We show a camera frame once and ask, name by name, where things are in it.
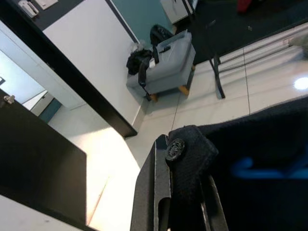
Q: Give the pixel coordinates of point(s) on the black door frame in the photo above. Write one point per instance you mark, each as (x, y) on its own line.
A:
(72, 79)

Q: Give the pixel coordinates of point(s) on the white intercom handset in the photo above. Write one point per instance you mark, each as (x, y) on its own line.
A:
(29, 8)

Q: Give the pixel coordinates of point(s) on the blue plastic hanger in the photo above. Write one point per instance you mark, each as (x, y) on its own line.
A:
(260, 173)

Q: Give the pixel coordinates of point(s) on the white shelf unit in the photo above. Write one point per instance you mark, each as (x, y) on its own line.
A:
(175, 9)

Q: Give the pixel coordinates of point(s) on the black metal clothes rack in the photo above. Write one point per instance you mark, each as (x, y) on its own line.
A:
(217, 79)

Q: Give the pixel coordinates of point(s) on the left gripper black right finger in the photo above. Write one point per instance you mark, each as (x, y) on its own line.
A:
(217, 214)

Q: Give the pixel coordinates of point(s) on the dark door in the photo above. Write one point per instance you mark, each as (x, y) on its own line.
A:
(36, 156)

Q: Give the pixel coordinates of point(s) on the black ribbed object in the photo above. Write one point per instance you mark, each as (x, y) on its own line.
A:
(158, 31)

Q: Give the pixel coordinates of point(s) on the white switch panel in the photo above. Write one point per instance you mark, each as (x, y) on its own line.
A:
(47, 3)

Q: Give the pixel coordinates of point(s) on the black buttoned garment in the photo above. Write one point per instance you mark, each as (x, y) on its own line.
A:
(264, 132)

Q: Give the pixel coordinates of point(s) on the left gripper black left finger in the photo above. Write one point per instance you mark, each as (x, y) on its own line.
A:
(149, 183)

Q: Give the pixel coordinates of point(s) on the grey ottoman with wooden legs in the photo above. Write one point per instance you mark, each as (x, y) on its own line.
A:
(168, 72)

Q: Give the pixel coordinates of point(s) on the red cover cloth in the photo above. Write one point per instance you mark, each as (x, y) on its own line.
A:
(245, 6)

